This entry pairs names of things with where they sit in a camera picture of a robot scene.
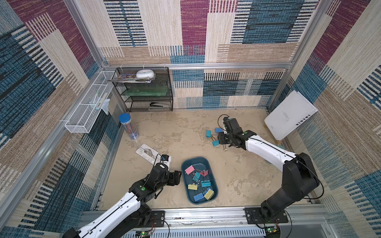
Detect teal binder clip front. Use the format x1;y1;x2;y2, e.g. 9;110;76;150
192;172;201;182

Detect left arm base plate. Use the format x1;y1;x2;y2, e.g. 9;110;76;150
122;210;166;229

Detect blue binder clip front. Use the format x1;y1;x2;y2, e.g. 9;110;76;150
193;193;205;203

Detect pencil tube blue lid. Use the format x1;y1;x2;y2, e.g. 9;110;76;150
119;113;139;140

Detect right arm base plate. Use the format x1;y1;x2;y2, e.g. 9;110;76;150
244;207;289;225

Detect yellow binder clip front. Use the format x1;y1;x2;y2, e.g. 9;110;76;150
203;188;214;200

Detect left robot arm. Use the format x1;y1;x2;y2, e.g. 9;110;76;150
63;163;182;238

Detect white wire wall basket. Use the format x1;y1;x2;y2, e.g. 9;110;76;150
65;70;114;133

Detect black wire shelf rack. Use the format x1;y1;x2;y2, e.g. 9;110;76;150
110;67;174;113

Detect teal plastic storage box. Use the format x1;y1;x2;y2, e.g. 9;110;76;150
181;157;218;205

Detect pink binder clip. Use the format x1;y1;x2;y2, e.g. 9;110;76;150
185;165;195;175
199;170;209;177

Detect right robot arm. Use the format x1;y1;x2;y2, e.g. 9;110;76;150
218;114;322;223

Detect white book leaning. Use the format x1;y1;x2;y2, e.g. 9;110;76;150
265;90;318;140

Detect white ruler package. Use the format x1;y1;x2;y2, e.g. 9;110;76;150
136;144;161;165

